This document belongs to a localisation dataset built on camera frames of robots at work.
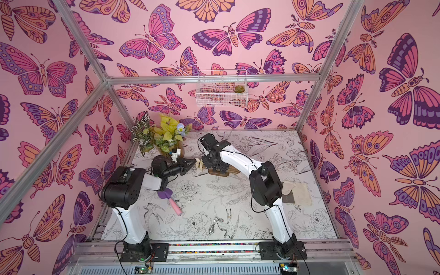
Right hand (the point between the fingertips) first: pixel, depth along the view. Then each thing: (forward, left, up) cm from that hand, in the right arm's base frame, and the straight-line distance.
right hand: (210, 160), depth 94 cm
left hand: (-2, +6, +2) cm, 7 cm away
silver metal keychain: (-33, -3, -9) cm, 35 cm away
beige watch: (-2, +6, +1) cm, 6 cm away
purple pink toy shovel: (-17, +22, -7) cm, 29 cm away
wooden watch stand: (-5, -12, -2) cm, 13 cm away
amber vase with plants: (+5, +22, +14) cm, 27 cm away
